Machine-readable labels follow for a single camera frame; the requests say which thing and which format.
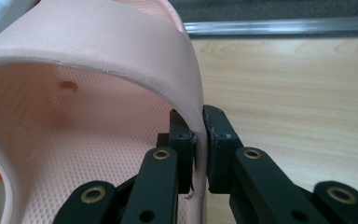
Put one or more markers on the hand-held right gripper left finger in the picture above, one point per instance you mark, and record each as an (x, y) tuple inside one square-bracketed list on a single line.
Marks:
[(167, 174)]

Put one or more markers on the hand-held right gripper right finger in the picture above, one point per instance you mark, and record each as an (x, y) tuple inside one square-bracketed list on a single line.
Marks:
[(230, 168)]

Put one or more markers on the metal rail behind table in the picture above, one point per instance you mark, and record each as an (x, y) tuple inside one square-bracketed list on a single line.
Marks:
[(276, 26)]

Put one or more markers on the pink slide slipper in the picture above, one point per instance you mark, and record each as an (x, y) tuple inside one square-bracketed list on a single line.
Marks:
[(90, 46)]

